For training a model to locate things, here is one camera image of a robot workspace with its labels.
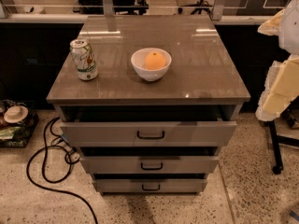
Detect middle grey drawer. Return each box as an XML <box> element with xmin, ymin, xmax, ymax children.
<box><xmin>81</xmin><ymin>156</ymin><xmax>219</xmax><ymax>175</ymax></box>

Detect beige hat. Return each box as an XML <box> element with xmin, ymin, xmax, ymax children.
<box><xmin>4</xmin><ymin>105</ymin><xmax>29</xmax><ymax>123</ymax></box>

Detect dark patterned box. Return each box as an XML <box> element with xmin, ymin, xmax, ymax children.
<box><xmin>0</xmin><ymin>100</ymin><xmax>39</xmax><ymax>147</ymax></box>

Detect grey drawer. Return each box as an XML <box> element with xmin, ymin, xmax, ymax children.
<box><xmin>61</xmin><ymin>121</ymin><xmax>236</xmax><ymax>147</ymax></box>
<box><xmin>81</xmin><ymin>156</ymin><xmax>219</xmax><ymax>175</ymax></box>
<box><xmin>93</xmin><ymin>179</ymin><xmax>207</xmax><ymax>193</ymax></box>

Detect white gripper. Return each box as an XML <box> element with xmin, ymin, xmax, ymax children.
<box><xmin>255</xmin><ymin>0</ymin><xmax>299</xmax><ymax>121</ymax></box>

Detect top grey drawer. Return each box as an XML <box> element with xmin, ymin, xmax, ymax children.
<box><xmin>61</xmin><ymin>121</ymin><xmax>236</xmax><ymax>147</ymax></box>

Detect bottom grey drawer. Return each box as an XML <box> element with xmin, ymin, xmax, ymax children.
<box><xmin>93</xmin><ymin>179</ymin><xmax>207</xmax><ymax>193</ymax></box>

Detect green white soda can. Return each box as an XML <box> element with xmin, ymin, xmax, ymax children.
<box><xmin>70</xmin><ymin>38</ymin><xmax>98</xmax><ymax>81</ymax></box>

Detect black chair base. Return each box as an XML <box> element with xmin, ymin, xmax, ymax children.
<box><xmin>267</xmin><ymin>121</ymin><xmax>299</xmax><ymax>175</ymax></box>

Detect black floor cable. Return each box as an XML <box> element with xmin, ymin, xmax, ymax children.
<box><xmin>25</xmin><ymin>117</ymin><xmax>99</xmax><ymax>224</ymax></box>

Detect orange fruit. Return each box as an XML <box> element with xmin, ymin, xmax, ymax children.
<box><xmin>144</xmin><ymin>51</ymin><xmax>166</xmax><ymax>70</ymax></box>

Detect white ceramic bowl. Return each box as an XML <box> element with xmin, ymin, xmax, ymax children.
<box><xmin>131</xmin><ymin>48</ymin><xmax>172</xmax><ymax>81</ymax></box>

